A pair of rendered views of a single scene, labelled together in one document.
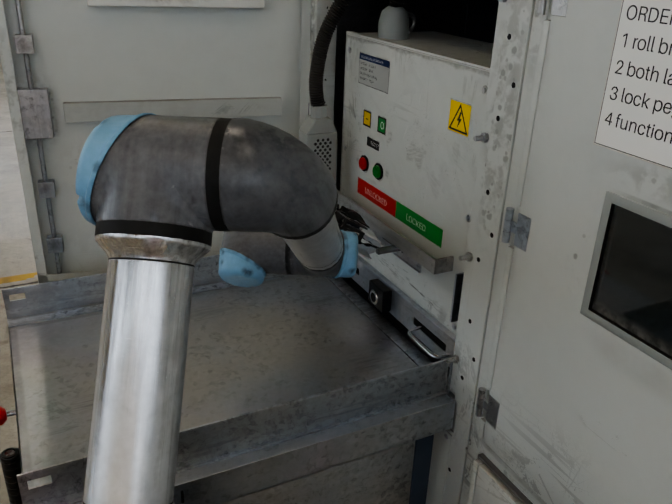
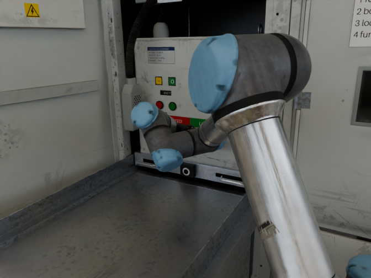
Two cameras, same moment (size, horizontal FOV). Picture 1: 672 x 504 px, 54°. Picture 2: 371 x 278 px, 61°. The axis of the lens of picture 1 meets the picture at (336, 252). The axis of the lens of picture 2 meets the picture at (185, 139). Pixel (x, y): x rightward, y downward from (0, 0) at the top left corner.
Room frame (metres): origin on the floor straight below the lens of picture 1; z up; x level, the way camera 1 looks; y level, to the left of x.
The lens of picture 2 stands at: (0.27, 0.54, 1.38)
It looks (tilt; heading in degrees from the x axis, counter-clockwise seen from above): 17 degrees down; 327
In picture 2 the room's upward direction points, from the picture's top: 1 degrees counter-clockwise
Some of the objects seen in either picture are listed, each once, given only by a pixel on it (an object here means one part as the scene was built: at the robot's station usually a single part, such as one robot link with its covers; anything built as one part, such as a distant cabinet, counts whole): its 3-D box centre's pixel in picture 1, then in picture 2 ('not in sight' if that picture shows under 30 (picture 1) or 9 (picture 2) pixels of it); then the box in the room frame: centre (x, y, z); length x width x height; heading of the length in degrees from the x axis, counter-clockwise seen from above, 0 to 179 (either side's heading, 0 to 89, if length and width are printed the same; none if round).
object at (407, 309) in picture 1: (394, 292); (192, 167); (1.24, -0.13, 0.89); 0.54 x 0.05 x 0.06; 27
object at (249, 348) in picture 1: (212, 365); (131, 234); (1.05, 0.23, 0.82); 0.68 x 0.62 x 0.06; 117
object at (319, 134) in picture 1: (318, 156); (133, 106); (1.38, 0.04, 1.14); 0.08 x 0.05 x 0.17; 117
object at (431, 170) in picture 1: (396, 178); (189, 105); (1.23, -0.11, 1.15); 0.48 x 0.01 x 0.48; 27
